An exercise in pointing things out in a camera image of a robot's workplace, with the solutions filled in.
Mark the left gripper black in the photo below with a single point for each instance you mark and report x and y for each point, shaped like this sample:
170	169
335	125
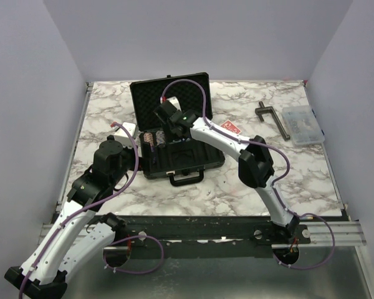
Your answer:
145	162

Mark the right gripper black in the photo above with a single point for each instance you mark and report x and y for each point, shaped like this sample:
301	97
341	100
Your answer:
169	136

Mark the blue tan poker chip stack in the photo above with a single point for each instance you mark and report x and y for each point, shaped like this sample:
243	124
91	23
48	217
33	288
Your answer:
160	139

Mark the red tan poker chip stack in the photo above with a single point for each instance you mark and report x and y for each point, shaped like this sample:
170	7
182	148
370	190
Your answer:
148	137

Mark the black poker carrying case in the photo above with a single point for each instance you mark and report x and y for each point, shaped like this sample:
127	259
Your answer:
182	163

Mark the blue playing card deck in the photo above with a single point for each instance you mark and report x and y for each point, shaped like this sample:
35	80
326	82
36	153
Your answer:
183	140

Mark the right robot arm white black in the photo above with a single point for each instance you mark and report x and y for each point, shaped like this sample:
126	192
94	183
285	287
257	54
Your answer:
255	163

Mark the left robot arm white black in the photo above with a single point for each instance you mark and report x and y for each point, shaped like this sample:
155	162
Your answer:
48	271

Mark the red playing card deck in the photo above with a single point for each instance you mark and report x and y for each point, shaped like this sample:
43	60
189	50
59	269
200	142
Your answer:
230	126

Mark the black metal clamp tool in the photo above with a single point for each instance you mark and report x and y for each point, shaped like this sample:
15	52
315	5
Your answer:
262	110

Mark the clear plastic parts box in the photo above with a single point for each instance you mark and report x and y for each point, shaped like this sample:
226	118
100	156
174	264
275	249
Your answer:
302	126

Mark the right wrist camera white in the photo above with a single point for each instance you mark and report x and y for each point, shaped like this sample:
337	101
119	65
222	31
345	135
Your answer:
173	100

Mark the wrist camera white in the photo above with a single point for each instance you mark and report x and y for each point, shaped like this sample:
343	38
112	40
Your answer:
173	100
126	134

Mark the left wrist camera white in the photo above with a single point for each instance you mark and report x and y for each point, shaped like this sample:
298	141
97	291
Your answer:
126	134

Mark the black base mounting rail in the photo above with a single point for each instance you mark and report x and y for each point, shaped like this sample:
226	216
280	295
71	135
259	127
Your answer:
152	248

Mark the aluminium extrusion rail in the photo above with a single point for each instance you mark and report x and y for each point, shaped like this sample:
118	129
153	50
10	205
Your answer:
260	231

